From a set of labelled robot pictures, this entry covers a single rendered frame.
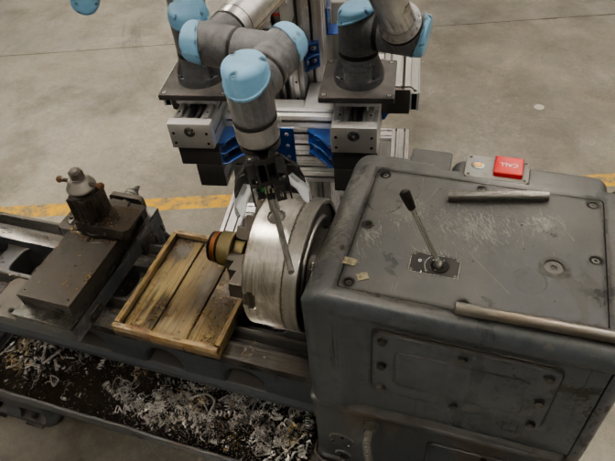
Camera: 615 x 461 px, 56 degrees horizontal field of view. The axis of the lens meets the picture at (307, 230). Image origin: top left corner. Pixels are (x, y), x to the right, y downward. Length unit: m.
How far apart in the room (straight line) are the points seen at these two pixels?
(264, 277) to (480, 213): 0.46
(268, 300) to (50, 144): 2.98
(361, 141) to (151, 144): 2.24
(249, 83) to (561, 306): 0.64
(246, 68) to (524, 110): 3.08
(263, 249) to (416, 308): 0.36
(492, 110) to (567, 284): 2.77
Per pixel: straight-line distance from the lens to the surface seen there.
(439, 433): 1.36
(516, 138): 3.61
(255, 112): 0.92
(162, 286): 1.64
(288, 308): 1.22
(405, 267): 1.10
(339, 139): 1.70
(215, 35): 1.04
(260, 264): 1.21
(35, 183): 3.76
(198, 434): 1.71
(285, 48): 0.98
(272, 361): 1.45
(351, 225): 1.17
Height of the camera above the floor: 2.08
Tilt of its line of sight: 45 degrees down
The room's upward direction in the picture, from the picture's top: 6 degrees counter-clockwise
